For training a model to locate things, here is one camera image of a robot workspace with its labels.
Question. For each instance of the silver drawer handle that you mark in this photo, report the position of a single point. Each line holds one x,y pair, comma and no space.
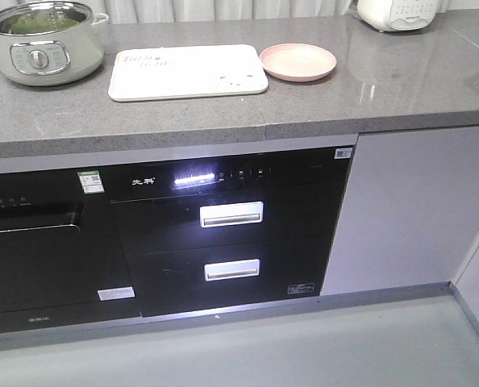
231,214
231,270

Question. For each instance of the grey cabinet door right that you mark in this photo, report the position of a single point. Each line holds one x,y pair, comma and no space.
410,210

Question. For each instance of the black built-in disinfection cabinet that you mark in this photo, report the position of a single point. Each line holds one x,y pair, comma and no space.
156,207

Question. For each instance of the black built-in dishwasher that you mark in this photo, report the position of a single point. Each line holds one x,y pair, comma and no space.
61,261

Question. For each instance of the green electric cooking pot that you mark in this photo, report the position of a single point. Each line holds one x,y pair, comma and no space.
56,57

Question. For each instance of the lower silver drawer handle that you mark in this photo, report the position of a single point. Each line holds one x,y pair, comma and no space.
231,270

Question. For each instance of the grey stone countertop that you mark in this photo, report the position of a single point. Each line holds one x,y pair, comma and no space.
382,82

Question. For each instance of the pink round plate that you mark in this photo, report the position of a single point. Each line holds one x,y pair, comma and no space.
297,62

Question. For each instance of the cream bear serving tray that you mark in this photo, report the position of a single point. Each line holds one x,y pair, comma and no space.
186,72

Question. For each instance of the white rice cooker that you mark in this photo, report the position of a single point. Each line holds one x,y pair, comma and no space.
397,15

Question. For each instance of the green lettuce leaf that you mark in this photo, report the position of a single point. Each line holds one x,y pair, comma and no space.
40,22

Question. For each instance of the upper silver drawer handle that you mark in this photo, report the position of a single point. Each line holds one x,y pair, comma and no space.
231,214

